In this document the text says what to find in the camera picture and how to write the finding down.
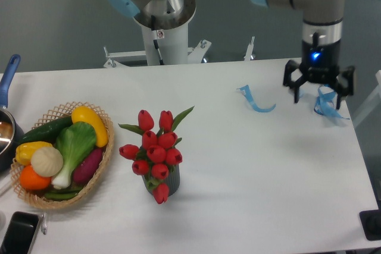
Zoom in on small clear clip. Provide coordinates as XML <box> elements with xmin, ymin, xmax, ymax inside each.
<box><xmin>40</xmin><ymin>212</ymin><xmax>48</xmax><ymax>235</ymax></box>

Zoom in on black smartphone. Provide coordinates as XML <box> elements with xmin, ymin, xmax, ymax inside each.
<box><xmin>1</xmin><ymin>211</ymin><xmax>40</xmax><ymax>254</ymax></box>

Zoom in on white frame at right edge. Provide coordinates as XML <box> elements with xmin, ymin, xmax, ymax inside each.
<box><xmin>352</xmin><ymin>70</ymin><xmax>380</xmax><ymax>128</ymax></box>

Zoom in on woven wicker basket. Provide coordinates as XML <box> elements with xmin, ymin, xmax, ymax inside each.
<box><xmin>10</xmin><ymin>102</ymin><xmax>114</xmax><ymax>211</ymax></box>

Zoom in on green bok choy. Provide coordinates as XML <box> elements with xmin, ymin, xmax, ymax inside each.
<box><xmin>52</xmin><ymin>121</ymin><xmax>96</xmax><ymax>190</ymax></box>

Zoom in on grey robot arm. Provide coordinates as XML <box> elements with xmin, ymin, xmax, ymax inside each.
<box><xmin>108</xmin><ymin>0</ymin><xmax>355</xmax><ymax>102</ymax></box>

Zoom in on blue handled saucepan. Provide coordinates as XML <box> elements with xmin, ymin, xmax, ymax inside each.
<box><xmin>1</xmin><ymin>54</ymin><xmax>24</xmax><ymax>171</ymax></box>

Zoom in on white steamed bun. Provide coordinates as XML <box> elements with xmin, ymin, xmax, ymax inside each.
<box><xmin>30</xmin><ymin>147</ymin><xmax>63</xmax><ymax>177</ymax></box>

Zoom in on blue ribbon strip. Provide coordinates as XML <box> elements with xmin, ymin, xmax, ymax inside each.
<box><xmin>237</xmin><ymin>85</ymin><xmax>276</xmax><ymax>113</ymax></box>

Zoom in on dark grey ribbed vase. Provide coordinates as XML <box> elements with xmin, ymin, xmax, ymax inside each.
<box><xmin>142</xmin><ymin>165</ymin><xmax>180</xmax><ymax>197</ymax></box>

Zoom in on green cucumber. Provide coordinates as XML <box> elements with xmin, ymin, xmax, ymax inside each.
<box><xmin>19</xmin><ymin>117</ymin><xmax>72</xmax><ymax>144</ymax></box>

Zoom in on orange fruit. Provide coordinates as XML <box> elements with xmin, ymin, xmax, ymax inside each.
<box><xmin>19</xmin><ymin>165</ymin><xmax>51</xmax><ymax>190</ymax></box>

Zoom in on black device at edge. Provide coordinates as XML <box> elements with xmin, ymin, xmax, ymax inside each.
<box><xmin>359</xmin><ymin>209</ymin><xmax>380</xmax><ymax>241</ymax></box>

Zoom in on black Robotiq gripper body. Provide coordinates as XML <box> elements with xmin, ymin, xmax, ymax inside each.
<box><xmin>299</xmin><ymin>40</ymin><xmax>341</xmax><ymax>84</ymax></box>

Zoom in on purple sweet potato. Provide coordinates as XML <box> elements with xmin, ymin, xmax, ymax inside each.
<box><xmin>73</xmin><ymin>148</ymin><xmax>103</xmax><ymax>185</ymax></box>

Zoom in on green pea pods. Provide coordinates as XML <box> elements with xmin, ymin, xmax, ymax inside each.
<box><xmin>43</xmin><ymin>187</ymin><xmax>83</xmax><ymax>201</ymax></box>

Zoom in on yellow bell pepper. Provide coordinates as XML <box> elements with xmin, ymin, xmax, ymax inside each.
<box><xmin>15</xmin><ymin>141</ymin><xmax>53</xmax><ymax>166</ymax></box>

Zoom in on yellow squash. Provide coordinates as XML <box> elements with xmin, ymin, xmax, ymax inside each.
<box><xmin>71</xmin><ymin>105</ymin><xmax>108</xmax><ymax>148</ymax></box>

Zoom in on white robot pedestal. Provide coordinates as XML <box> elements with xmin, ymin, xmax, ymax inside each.
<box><xmin>104</xmin><ymin>0</ymin><xmax>212</xmax><ymax>68</ymax></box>

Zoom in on small pale blue cap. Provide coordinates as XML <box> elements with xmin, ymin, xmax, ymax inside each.
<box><xmin>298</xmin><ymin>89</ymin><xmax>304</xmax><ymax>99</ymax></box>

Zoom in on blue ribbon bundle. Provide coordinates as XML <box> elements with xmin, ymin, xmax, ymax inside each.
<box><xmin>313</xmin><ymin>85</ymin><xmax>350</xmax><ymax>124</ymax></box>

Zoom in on red tulip bouquet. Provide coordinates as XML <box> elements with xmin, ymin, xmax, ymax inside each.
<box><xmin>119</xmin><ymin>107</ymin><xmax>193</xmax><ymax>204</ymax></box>

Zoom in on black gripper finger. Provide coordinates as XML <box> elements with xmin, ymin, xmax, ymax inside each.
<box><xmin>283</xmin><ymin>59</ymin><xmax>308</xmax><ymax>104</ymax></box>
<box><xmin>335</xmin><ymin>66</ymin><xmax>355</xmax><ymax>109</ymax></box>

